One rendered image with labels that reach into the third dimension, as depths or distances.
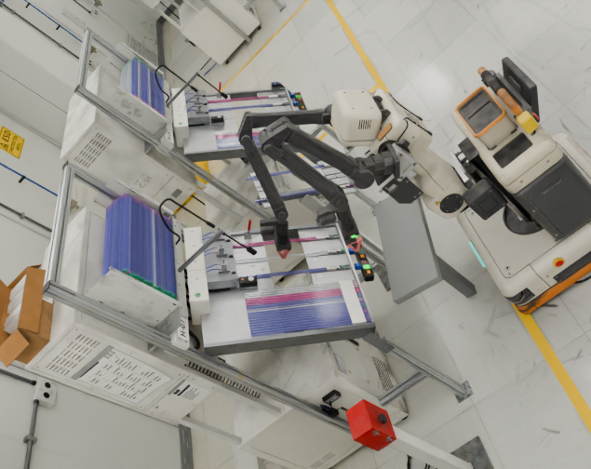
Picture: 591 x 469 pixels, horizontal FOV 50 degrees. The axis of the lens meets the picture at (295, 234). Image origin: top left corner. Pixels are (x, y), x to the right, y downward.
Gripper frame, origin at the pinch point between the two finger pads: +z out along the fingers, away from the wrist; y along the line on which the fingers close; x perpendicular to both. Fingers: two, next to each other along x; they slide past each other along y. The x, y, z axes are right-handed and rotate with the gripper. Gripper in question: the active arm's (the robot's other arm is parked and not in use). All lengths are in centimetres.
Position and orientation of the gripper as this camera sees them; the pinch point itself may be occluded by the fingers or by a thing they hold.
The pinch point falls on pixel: (283, 256)
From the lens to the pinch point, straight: 297.4
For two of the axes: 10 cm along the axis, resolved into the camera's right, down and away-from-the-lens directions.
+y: 1.9, 6.0, -7.8
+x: 9.8, -1.3, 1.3
